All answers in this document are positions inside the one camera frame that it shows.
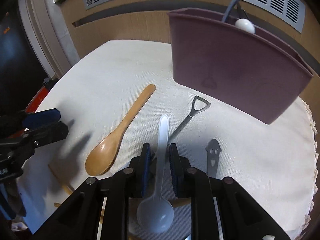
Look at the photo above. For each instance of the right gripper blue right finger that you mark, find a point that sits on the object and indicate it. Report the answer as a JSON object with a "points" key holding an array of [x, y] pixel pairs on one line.
{"points": [[178, 166]]}

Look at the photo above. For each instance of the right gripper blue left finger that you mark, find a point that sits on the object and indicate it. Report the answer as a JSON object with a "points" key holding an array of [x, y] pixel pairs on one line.
{"points": [[141, 167]]}

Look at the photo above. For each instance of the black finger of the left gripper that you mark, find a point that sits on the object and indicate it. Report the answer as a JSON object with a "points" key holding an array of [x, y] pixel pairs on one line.
{"points": [[45, 135]]}

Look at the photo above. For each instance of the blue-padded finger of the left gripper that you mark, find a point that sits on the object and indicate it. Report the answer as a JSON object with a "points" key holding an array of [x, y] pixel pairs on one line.
{"points": [[42, 118]]}

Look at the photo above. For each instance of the smiley-handle metal spoon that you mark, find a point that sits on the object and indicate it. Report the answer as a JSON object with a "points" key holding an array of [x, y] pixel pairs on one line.
{"points": [[213, 150]]}

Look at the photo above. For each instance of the wooden spoon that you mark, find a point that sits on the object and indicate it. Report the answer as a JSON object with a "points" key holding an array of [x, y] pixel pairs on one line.
{"points": [[102, 157]]}

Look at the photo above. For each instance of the wooden chopstick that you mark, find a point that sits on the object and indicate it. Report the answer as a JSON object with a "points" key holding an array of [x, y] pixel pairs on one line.
{"points": [[65, 186]]}

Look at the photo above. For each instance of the shovel-handle metal spoon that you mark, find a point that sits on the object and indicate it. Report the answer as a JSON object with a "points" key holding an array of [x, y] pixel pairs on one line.
{"points": [[188, 118]]}

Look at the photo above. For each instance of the white ceramic spoon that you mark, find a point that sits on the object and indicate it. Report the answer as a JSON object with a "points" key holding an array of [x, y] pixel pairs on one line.
{"points": [[245, 25]]}

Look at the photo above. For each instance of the blue plastic spoon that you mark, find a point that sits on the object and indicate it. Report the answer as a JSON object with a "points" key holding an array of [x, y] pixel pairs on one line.
{"points": [[232, 4]]}

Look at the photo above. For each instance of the cream fringed tablecloth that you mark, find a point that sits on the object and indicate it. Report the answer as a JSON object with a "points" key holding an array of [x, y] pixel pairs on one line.
{"points": [[275, 164]]}

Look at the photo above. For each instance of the maroon plastic utensil holder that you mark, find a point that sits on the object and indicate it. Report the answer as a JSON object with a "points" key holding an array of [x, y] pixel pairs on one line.
{"points": [[258, 73]]}

